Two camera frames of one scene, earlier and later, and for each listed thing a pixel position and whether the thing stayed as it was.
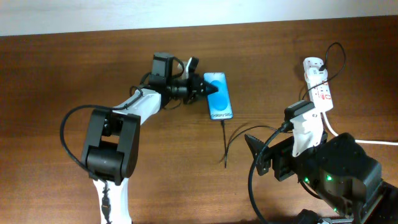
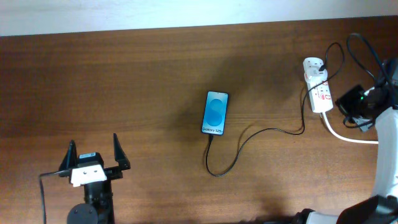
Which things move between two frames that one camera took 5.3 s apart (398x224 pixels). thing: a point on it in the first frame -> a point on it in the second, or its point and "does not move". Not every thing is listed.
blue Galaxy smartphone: x=219 y=100 -> x=215 y=113
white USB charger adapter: x=314 y=74 does not move
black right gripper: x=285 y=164 -> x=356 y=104
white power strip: x=318 y=84 does not move
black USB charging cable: x=226 y=151 -> x=236 y=155
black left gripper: x=198 y=88 -> x=119 y=157
